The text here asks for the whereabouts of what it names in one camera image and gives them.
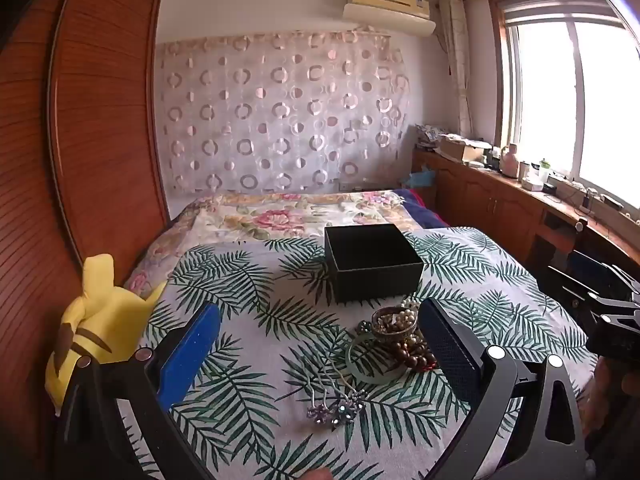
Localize wooden framed window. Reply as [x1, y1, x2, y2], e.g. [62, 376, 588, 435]
[487, 0, 640, 211]

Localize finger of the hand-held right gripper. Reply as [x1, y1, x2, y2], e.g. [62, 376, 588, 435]
[585, 292, 640, 335]
[547, 264, 640, 308]

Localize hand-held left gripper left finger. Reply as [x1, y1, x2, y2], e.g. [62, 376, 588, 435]
[55, 302, 223, 480]

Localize dark blue quilt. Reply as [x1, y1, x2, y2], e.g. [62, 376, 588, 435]
[395, 189, 451, 233]

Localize wooden wardrobe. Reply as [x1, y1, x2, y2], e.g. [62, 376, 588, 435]
[0, 0, 172, 480]

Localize floral cloth pile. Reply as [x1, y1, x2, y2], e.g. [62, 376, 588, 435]
[417, 124, 451, 148]

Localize green jade bangle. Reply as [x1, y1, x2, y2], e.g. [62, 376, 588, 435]
[348, 332, 426, 386]

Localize cardboard box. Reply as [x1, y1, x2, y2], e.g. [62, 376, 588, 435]
[439, 135, 485, 163]

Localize yellow plush toy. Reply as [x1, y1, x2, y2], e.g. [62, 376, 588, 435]
[44, 254, 168, 416]

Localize pink kettle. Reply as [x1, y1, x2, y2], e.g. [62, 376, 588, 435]
[500, 142, 521, 178]

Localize black square box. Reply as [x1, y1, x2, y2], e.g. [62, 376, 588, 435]
[324, 223, 425, 304]

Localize wooden window cabinet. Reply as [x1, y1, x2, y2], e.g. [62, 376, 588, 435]
[412, 147, 640, 281]

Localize palm leaf print blanket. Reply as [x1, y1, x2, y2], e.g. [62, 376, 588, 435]
[120, 227, 601, 480]

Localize purple flower hairpin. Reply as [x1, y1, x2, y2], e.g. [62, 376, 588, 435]
[306, 360, 337, 428]

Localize beige window curtain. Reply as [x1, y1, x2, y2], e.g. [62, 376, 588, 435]
[439, 0, 473, 141]

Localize brown bead bracelet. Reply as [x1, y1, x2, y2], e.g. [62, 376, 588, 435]
[390, 339, 441, 372]

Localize blue tissue pack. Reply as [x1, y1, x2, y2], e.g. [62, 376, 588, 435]
[400, 170, 433, 190]

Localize person's right hand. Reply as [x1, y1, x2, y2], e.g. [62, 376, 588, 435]
[597, 360, 640, 411]

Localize pearl necklace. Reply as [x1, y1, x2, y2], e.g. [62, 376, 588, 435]
[384, 295, 426, 333]

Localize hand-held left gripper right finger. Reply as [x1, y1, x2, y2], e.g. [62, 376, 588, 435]
[417, 297, 586, 480]

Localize wall air conditioner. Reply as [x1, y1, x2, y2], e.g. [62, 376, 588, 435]
[342, 0, 435, 37]

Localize floral bedsheet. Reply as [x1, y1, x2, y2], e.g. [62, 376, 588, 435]
[122, 190, 431, 292]

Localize circle patterned sheer curtain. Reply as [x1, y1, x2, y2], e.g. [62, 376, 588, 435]
[155, 30, 412, 196]

